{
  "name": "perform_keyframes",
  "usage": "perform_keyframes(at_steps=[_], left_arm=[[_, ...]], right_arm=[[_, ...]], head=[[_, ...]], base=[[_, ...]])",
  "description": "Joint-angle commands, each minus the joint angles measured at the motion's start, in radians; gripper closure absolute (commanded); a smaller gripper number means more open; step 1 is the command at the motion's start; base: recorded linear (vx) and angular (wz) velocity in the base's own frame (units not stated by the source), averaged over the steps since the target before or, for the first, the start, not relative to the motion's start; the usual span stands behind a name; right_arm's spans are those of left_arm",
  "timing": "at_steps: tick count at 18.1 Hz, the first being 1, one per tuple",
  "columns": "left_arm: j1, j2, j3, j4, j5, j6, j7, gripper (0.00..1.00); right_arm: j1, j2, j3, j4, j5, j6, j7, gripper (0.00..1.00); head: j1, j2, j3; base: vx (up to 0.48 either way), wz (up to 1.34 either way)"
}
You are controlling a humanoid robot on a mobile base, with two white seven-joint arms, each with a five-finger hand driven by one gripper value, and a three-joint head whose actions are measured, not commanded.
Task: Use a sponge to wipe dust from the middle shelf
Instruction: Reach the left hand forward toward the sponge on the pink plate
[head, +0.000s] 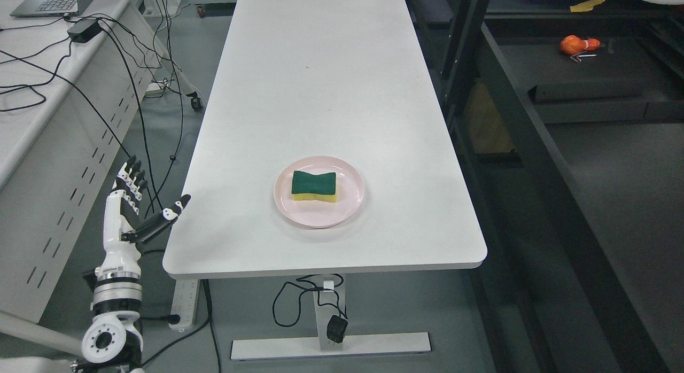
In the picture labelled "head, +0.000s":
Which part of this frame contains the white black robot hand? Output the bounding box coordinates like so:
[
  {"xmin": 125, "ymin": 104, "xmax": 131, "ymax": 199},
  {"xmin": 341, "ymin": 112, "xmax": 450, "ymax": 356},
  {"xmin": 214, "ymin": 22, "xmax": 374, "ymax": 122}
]
[{"xmin": 100, "ymin": 156, "xmax": 191, "ymax": 274}]

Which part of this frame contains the yellow green sponge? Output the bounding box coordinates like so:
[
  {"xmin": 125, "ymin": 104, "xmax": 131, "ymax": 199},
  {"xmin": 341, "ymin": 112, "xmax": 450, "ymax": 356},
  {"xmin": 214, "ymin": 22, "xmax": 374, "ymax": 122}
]
[{"xmin": 291, "ymin": 170, "xmax": 337, "ymax": 203}]

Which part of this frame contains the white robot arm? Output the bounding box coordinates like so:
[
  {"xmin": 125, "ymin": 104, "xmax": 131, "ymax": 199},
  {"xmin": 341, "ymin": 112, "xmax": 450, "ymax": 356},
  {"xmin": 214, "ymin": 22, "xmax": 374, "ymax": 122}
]
[{"xmin": 2, "ymin": 271, "xmax": 144, "ymax": 372}]

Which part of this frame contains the dark grey metal shelf rack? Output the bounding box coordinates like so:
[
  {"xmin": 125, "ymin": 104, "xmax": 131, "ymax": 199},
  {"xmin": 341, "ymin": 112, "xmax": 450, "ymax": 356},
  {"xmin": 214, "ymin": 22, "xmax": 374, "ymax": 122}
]
[{"xmin": 406, "ymin": 0, "xmax": 682, "ymax": 372}]

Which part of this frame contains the white power strip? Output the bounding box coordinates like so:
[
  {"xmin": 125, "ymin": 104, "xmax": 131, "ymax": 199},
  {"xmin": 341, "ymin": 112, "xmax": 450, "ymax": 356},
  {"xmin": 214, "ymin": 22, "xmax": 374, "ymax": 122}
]
[{"xmin": 169, "ymin": 279, "xmax": 201, "ymax": 332}]

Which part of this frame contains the white perforated side desk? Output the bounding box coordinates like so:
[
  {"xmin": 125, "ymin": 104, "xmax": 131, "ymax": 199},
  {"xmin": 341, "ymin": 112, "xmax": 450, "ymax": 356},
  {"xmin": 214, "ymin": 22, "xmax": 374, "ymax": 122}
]
[{"xmin": 1, "ymin": 0, "xmax": 157, "ymax": 323}]

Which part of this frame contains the pink round plate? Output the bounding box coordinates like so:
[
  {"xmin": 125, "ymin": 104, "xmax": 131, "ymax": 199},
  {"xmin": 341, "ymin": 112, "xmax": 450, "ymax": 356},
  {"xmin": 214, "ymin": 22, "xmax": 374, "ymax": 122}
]
[{"xmin": 273, "ymin": 156, "xmax": 366, "ymax": 228}]

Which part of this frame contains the black power brick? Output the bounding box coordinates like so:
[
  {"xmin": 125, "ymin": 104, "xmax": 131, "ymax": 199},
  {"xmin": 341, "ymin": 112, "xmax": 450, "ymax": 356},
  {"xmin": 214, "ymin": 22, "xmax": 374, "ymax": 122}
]
[{"xmin": 67, "ymin": 18, "xmax": 102, "ymax": 44}]

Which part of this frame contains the white long table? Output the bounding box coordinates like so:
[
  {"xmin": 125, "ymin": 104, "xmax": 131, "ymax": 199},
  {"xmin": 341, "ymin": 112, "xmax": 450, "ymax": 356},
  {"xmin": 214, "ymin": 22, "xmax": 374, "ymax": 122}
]
[{"xmin": 162, "ymin": 0, "xmax": 488, "ymax": 361}]

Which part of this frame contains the black power plug adapter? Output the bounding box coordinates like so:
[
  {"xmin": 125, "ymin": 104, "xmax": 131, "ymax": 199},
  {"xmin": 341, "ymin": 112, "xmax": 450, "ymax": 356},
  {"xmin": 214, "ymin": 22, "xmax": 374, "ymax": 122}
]
[{"xmin": 325, "ymin": 315, "xmax": 348, "ymax": 344}]

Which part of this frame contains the grey laptop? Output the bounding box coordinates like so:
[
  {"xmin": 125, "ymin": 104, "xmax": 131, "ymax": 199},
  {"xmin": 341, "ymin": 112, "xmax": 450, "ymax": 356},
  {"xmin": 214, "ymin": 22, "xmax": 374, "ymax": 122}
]
[{"xmin": 11, "ymin": 0, "xmax": 93, "ymax": 18}]

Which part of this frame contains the orange toy figure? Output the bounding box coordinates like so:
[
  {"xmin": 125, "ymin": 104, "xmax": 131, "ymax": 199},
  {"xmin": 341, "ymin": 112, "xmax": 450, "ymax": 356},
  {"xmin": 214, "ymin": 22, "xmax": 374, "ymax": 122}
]
[{"xmin": 560, "ymin": 35, "xmax": 601, "ymax": 56}]

